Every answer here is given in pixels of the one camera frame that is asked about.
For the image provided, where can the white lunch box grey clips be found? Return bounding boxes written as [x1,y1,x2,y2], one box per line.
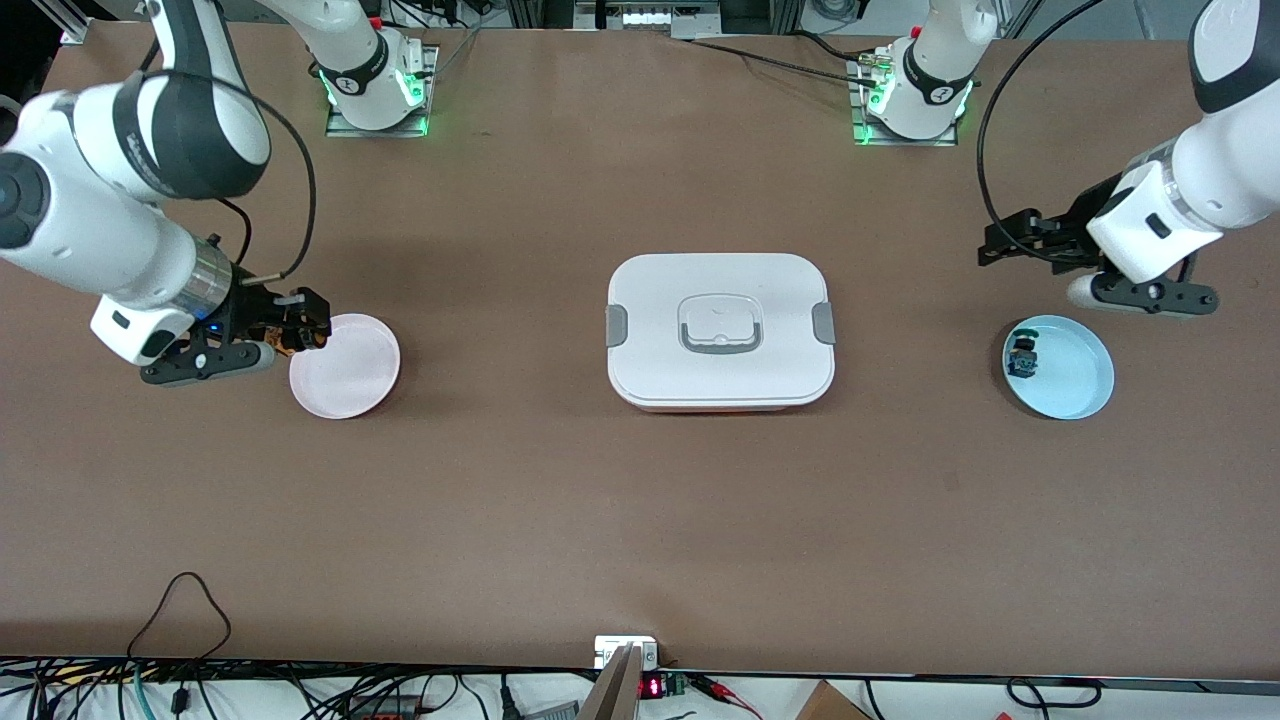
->
[605,252,837,414]

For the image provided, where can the white round plate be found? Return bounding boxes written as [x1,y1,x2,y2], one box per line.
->
[289,313,402,420]

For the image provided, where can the light blue round plate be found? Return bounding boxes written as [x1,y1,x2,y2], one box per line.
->
[1002,315,1115,421]

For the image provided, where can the black power strip red switches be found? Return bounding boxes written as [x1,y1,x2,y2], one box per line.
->
[340,694,423,720]

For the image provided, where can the grey slanted beam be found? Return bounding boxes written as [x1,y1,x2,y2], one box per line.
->
[575,644,644,720]

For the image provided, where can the brown cardboard piece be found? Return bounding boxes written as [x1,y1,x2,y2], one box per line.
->
[794,680,873,720]

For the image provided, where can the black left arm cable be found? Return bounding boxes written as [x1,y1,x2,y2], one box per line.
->
[977,0,1106,236]

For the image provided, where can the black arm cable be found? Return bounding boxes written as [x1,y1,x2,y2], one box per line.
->
[977,0,1106,236]
[135,0,319,283]

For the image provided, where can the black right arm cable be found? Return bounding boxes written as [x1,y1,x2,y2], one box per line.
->
[135,0,319,283]

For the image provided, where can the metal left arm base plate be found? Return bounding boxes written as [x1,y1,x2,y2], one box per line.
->
[847,55,960,148]

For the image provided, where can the black looped thin cable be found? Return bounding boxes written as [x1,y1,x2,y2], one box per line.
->
[127,571,233,662]

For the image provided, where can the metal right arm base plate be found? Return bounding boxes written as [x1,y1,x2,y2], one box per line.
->
[325,44,440,139]

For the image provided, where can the black cable to base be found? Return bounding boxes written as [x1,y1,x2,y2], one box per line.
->
[688,36,886,85]

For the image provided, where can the black cable loop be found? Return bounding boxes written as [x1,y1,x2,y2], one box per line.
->
[1004,677,1103,710]

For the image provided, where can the white table edge bracket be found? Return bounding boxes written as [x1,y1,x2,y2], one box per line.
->
[594,635,660,670]

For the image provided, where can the red clip wires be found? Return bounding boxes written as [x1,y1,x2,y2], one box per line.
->
[688,674,763,720]

